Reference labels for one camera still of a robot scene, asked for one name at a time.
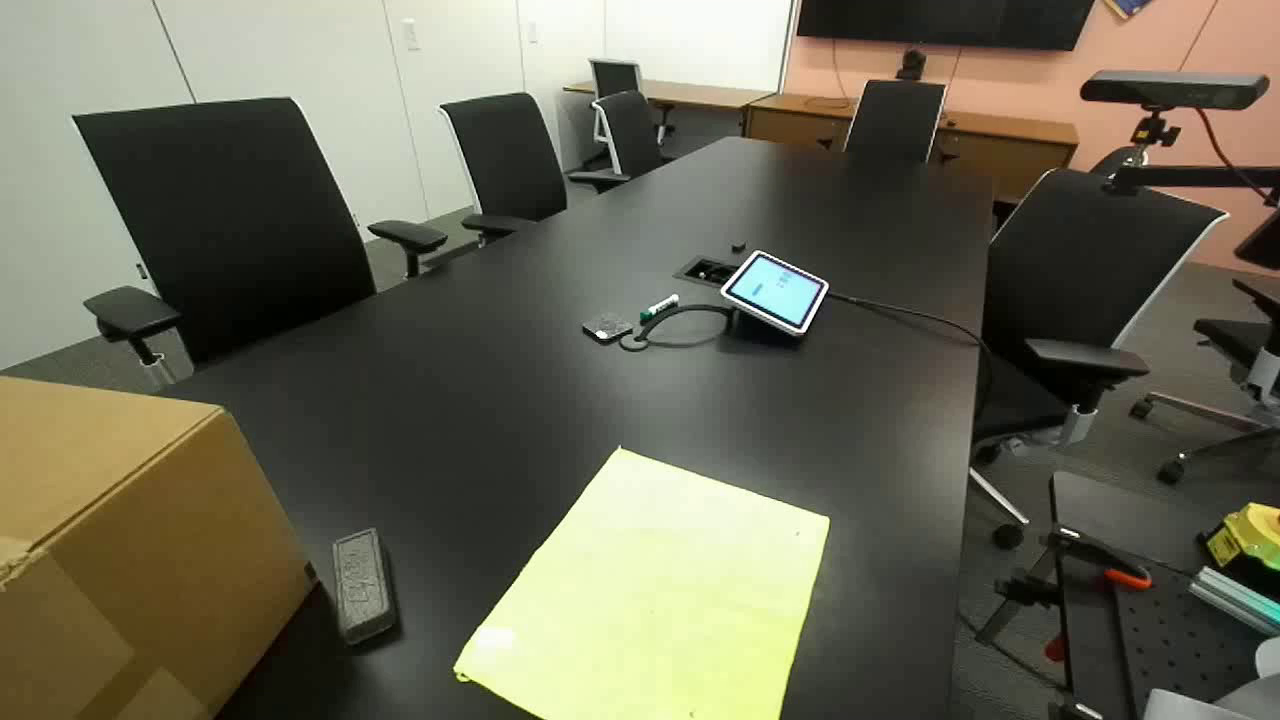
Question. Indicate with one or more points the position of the yellow towel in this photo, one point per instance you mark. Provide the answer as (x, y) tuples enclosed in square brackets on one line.
[(658, 597)]

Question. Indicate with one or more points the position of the small black remote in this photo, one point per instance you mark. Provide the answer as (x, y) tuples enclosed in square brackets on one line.
[(606, 329)]

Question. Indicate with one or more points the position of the tablet on stand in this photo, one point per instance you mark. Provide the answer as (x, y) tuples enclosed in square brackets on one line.
[(777, 293)]

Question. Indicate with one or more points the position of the black office chair far left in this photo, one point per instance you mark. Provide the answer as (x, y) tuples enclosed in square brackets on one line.
[(625, 125)]

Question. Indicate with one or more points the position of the black office chair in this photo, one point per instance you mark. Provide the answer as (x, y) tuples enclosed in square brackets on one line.
[(508, 161), (1070, 272), (625, 125), (237, 221)]

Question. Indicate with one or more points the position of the black office chair far end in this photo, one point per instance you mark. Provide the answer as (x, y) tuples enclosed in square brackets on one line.
[(898, 122)]

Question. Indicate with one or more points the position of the grey eraser block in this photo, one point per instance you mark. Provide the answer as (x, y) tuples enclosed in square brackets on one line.
[(362, 584)]

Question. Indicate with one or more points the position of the wooden sideboard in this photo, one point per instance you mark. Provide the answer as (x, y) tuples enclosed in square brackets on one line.
[(1005, 151)]

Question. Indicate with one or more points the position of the black office chair near left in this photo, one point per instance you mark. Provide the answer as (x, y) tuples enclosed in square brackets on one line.
[(237, 221)]

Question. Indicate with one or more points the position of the black office chair right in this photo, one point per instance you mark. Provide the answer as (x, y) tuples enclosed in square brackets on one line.
[(1070, 272)]

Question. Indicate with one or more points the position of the brown cardboard box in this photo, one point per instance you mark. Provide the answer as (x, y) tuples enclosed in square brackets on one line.
[(145, 562)]

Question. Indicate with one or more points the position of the wall television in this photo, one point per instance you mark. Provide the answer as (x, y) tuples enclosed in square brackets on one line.
[(1051, 26)]

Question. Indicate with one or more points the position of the orange handled clamp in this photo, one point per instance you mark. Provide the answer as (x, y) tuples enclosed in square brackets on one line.
[(1032, 584)]

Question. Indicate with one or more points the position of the black camera on stand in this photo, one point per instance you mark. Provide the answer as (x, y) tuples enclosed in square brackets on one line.
[(1158, 92)]

